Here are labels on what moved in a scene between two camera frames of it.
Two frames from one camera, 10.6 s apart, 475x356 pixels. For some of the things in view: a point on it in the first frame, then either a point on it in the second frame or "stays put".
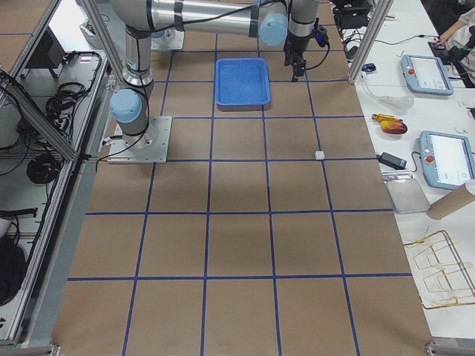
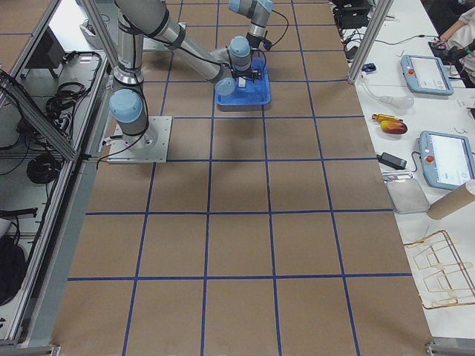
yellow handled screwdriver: [381, 117] stays put
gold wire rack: [448, 282] stays put
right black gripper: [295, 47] to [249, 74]
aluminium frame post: [377, 21] stays put
